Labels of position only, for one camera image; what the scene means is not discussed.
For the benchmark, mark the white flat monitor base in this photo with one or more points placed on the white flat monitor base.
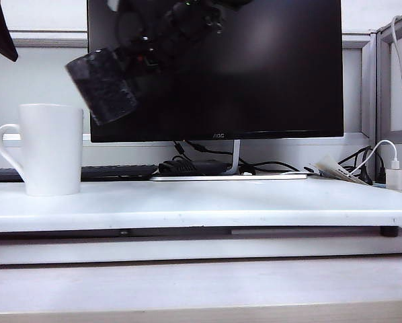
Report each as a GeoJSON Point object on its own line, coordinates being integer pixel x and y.
{"type": "Point", "coordinates": [271, 177]}

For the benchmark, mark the black computer monitor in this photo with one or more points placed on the black computer monitor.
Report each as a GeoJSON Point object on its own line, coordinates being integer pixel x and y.
{"type": "Point", "coordinates": [254, 84]}

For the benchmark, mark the grey cubicle partition frame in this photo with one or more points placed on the grey cubicle partition frame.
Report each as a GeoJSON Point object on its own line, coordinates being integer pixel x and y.
{"type": "Point", "coordinates": [379, 101]}

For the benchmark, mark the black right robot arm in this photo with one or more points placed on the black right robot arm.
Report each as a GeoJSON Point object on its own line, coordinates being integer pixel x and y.
{"type": "Point", "coordinates": [201, 13]}

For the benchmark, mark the black riser foot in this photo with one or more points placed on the black riser foot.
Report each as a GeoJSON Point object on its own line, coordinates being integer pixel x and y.
{"type": "Point", "coordinates": [388, 231]}

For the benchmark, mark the black textured cup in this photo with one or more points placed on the black textured cup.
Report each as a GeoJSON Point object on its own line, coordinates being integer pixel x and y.
{"type": "Point", "coordinates": [103, 87]}

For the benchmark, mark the black power brick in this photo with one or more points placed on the black power brick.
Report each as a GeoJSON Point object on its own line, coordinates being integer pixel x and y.
{"type": "Point", "coordinates": [194, 167]}

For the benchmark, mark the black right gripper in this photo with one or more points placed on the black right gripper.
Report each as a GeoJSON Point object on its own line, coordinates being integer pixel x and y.
{"type": "Point", "coordinates": [147, 50]}

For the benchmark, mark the grey wall rail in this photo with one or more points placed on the grey wall rail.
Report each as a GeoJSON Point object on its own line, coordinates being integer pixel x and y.
{"type": "Point", "coordinates": [46, 38]}

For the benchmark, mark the folded paper booklet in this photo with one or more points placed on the folded paper booklet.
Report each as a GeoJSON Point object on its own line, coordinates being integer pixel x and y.
{"type": "Point", "coordinates": [335, 169]}

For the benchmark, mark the white riser board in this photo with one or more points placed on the white riser board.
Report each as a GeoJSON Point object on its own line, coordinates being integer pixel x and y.
{"type": "Point", "coordinates": [201, 205]}

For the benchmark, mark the white ceramic mug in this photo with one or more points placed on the white ceramic mug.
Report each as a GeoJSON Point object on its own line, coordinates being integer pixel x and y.
{"type": "Point", "coordinates": [51, 151]}

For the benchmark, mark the black keyboard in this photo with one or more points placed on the black keyboard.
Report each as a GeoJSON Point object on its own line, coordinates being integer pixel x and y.
{"type": "Point", "coordinates": [117, 171]}

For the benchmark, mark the white usb charger block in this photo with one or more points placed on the white usb charger block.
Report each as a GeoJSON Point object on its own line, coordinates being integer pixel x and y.
{"type": "Point", "coordinates": [395, 178]}

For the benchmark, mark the silver monitor stand neck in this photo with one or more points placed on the silver monitor stand neck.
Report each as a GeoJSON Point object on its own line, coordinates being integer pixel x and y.
{"type": "Point", "coordinates": [235, 158]}

